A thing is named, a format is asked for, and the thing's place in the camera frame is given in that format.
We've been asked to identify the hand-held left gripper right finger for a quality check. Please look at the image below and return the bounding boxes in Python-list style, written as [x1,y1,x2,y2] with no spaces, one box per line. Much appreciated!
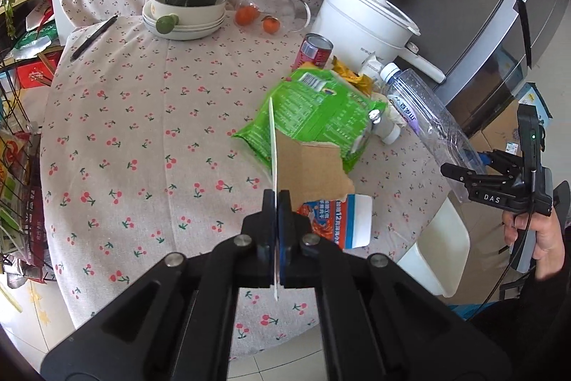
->
[277,191,509,381]

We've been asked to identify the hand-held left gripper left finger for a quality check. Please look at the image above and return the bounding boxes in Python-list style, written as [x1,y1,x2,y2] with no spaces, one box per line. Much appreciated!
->
[40,189,277,381]

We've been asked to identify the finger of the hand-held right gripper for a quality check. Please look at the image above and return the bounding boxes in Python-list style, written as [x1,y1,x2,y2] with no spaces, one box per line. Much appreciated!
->
[441,163,496,201]
[479,149,522,177]

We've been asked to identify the torn cardboard carton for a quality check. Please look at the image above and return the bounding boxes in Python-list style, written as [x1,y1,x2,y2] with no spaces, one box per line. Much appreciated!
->
[268,97,373,302]

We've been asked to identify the white plastic bin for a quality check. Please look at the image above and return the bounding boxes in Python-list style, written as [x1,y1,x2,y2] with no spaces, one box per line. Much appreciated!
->
[397,194,470,298]

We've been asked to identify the clear plastic water bottle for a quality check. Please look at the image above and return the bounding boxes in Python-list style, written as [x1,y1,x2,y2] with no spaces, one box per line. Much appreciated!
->
[379,63,485,194]

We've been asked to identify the small white bottle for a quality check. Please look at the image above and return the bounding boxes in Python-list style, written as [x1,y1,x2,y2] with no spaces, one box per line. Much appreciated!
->
[369,110,401,144]

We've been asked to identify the green snack bag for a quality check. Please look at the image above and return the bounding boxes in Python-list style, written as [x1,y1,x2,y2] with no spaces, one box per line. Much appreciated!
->
[229,69,388,173]

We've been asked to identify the white printed packet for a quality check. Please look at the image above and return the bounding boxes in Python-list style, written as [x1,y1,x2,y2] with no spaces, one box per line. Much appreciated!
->
[359,54,385,87]

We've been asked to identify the yellow snack wrapper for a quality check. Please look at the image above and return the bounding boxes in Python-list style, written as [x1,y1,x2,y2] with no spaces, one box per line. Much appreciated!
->
[330,56,373,96]

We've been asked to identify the red can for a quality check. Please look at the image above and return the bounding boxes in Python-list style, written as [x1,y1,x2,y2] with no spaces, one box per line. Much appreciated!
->
[293,34,334,70]

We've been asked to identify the person's right forearm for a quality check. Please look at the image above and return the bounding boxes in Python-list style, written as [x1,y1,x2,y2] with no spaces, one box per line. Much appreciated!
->
[468,194,571,381]

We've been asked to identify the person's right hand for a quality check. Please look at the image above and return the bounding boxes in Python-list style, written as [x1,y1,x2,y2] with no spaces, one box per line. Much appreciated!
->
[502,209,567,281]

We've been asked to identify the cardboard box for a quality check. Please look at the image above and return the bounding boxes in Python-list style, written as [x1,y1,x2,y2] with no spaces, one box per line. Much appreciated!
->
[446,95,536,257]

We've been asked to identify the blue and white box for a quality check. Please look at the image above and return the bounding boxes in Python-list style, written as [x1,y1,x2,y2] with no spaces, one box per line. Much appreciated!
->
[517,82,554,127]

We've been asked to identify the grey refrigerator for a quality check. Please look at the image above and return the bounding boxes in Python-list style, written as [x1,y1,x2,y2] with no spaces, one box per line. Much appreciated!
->
[435,0,571,136]

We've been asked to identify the cherry print tablecloth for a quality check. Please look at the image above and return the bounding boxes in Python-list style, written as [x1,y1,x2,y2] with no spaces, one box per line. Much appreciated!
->
[39,0,451,361]

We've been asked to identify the white electric pot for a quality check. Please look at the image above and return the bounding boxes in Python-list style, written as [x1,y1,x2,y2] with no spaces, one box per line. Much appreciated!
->
[311,0,446,84]

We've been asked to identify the glass teapot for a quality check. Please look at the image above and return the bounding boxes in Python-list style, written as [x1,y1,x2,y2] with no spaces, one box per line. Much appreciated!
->
[233,0,312,34]

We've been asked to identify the white bowl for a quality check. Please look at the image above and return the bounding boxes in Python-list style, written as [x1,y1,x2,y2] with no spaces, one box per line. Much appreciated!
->
[152,0,227,25]

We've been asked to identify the green lime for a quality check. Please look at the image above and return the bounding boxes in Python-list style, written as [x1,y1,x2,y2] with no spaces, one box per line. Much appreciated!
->
[156,14,180,35]

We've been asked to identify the black pen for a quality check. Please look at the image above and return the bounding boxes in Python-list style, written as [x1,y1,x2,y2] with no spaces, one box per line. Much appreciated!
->
[70,16,118,61]

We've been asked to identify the red box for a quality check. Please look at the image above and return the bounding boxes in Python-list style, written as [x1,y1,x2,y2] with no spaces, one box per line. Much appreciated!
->
[15,55,59,89]

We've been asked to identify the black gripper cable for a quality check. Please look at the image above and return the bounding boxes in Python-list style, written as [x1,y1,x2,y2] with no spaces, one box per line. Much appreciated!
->
[484,171,536,315]

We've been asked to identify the black wire rack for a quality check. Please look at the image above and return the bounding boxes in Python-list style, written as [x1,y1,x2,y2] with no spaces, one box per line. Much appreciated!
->
[0,51,59,288]

